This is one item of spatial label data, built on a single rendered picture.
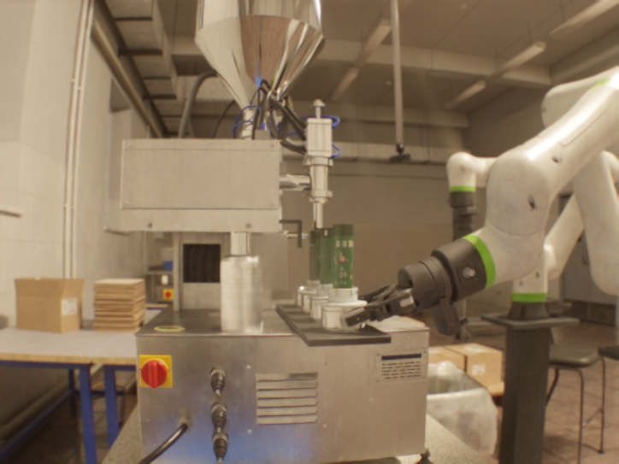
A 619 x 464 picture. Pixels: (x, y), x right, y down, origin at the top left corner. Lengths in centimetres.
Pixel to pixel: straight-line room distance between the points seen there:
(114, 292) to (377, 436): 188
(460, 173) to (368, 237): 990
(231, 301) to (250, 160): 23
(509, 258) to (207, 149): 52
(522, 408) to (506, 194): 118
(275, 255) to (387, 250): 1063
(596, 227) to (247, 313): 82
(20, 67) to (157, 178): 266
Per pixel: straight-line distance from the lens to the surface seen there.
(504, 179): 75
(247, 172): 83
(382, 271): 1170
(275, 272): 113
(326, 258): 86
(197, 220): 82
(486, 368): 385
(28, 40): 348
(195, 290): 114
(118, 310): 256
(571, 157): 83
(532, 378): 181
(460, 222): 176
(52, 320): 258
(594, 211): 123
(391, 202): 1183
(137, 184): 84
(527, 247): 81
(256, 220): 82
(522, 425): 185
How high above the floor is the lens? 115
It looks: 2 degrees up
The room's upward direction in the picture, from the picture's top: straight up
